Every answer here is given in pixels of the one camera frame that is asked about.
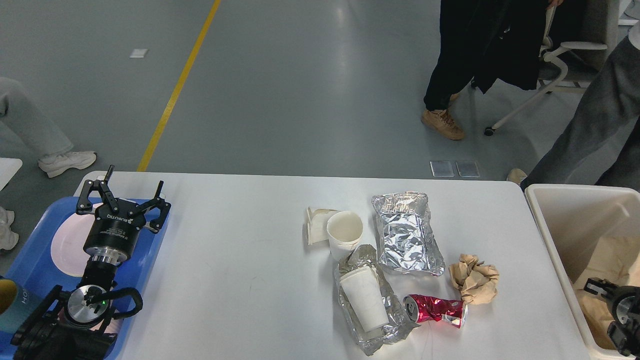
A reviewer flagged person in grey trousers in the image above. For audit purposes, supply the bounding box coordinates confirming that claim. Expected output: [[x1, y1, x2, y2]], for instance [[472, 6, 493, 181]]
[[507, 23, 640, 191]]

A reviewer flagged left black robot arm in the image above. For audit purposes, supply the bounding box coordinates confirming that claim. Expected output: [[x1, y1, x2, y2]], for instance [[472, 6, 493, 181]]
[[1, 168, 171, 360]]

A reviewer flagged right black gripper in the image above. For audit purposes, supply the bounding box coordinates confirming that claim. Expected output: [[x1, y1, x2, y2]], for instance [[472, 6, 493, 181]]
[[583, 277, 640, 357]]

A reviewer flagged crumpled brown paper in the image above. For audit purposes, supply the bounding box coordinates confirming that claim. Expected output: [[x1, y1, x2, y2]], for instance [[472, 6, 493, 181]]
[[449, 253, 499, 305]]

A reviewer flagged beige plastic bin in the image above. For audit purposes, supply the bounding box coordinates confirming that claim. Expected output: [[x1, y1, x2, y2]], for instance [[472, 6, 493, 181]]
[[525, 184, 640, 360]]

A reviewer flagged large aluminium foil sheet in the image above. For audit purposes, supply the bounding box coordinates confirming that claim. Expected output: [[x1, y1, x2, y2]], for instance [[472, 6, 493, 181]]
[[371, 191, 445, 277]]

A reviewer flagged crushed red soda can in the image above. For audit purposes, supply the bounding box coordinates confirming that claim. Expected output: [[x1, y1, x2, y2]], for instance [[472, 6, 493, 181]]
[[403, 294, 467, 329]]

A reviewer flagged lying white paper cup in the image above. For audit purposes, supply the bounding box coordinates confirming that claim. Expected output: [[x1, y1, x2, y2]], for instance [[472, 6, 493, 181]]
[[339, 265, 389, 332]]

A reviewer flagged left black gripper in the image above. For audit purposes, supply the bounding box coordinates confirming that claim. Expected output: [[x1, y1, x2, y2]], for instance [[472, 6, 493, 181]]
[[75, 165, 172, 264]]

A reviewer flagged white table corner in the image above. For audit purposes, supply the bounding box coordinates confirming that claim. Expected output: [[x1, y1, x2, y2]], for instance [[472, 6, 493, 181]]
[[0, 157, 23, 191]]

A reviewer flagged crumpled foil under cup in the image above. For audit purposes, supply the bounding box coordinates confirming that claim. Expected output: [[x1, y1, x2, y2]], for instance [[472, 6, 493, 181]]
[[334, 244, 417, 356]]

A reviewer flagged person in light jeans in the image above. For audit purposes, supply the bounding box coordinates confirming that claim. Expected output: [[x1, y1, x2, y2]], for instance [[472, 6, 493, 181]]
[[0, 76, 98, 252]]

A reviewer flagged pink ribbed mug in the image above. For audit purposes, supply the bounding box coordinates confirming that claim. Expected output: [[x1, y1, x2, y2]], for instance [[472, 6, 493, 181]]
[[53, 307, 124, 342]]

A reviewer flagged person in black clothes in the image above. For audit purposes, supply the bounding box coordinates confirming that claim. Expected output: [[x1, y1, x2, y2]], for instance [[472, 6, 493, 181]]
[[422, 0, 560, 141]]

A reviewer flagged brown paper bag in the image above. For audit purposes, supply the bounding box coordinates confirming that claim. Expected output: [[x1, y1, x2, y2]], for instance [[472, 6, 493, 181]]
[[573, 236, 640, 291], [575, 289, 616, 350]]

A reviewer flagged metal floor plate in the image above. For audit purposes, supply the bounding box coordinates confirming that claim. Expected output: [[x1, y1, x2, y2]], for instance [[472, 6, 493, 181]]
[[429, 161, 480, 178]]

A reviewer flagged upright white paper cup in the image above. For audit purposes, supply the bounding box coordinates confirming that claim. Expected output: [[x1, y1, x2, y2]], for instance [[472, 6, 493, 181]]
[[326, 210, 364, 262]]

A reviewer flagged white office chair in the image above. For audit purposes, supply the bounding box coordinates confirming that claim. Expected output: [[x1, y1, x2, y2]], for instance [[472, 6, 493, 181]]
[[484, 7, 609, 137]]

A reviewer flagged teal mug yellow inside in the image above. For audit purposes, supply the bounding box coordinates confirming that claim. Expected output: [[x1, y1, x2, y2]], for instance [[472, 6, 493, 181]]
[[0, 278, 41, 334]]

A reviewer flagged crushed white paper cup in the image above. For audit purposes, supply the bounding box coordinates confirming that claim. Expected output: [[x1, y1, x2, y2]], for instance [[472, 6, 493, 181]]
[[306, 207, 339, 245]]

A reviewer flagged pink plate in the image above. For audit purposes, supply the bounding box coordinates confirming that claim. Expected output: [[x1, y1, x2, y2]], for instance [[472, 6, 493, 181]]
[[50, 213, 95, 278]]

